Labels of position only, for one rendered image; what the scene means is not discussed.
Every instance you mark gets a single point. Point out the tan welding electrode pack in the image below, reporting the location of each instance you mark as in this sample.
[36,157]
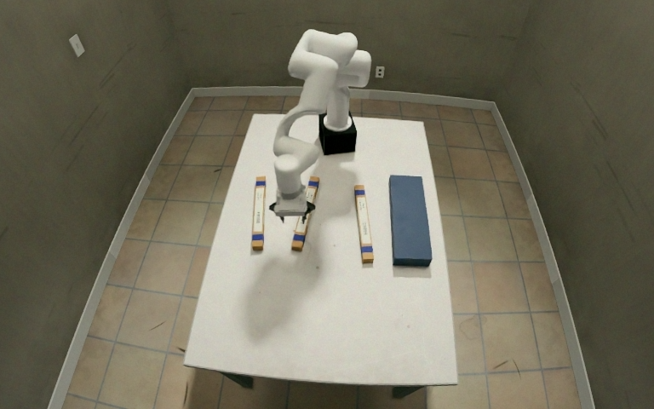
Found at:
[364,224]
[259,214]
[301,227]

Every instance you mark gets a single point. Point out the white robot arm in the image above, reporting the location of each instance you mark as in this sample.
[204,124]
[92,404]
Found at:
[319,72]

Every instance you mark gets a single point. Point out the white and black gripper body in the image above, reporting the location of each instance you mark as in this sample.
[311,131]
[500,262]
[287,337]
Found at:
[302,198]

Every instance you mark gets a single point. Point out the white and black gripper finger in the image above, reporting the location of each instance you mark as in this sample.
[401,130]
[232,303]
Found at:
[271,207]
[309,207]

